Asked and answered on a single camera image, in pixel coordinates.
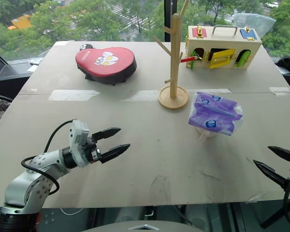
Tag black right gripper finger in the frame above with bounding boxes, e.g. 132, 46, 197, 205
253, 159, 289, 192
267, 145, 290, 163

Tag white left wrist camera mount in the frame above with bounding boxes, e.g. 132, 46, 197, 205
68, 119, 90, 168

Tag black window frame post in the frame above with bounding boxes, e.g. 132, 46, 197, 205
163, 0, 173, 43

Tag wooden mug tree stand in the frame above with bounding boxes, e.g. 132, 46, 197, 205
152, 0, 190, 111

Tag red heart-shaped pad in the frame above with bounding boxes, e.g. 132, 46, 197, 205
75, 43, 138, 86

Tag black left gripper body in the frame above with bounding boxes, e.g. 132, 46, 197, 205
83, 135, 102, 165

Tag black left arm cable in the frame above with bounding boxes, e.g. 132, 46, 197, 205
21, 119, 74, 196

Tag small silvery packet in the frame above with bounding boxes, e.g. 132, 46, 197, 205
29, 57, 44, 66

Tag wooden lock box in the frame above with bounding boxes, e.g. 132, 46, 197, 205
184, 24, 263, 72

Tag purple tissue pack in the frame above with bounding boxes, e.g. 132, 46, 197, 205
188, 91, 244, 137

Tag black bag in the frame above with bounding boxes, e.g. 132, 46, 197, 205
275, 56, 290, 74

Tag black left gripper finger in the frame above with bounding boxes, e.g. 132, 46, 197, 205
97, 143, 131, 164
91, 127, 122, 143

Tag clear plastic sheet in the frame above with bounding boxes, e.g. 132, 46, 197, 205
231, 13, 277, 40

